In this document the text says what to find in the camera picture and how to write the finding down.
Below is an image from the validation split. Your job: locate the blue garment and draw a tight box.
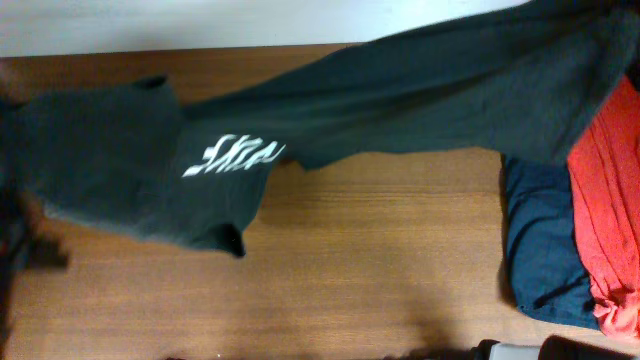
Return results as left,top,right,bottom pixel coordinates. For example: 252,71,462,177
503,157,599,330

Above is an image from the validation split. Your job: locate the red garment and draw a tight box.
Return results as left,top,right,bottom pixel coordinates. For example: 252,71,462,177
568,77,639,343

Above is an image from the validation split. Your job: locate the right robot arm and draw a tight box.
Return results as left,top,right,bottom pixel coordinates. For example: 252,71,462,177
470,336,639,360

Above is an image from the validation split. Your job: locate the dark green Nike t-shirt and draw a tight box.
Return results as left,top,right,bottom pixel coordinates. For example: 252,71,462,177
1,1,639,257

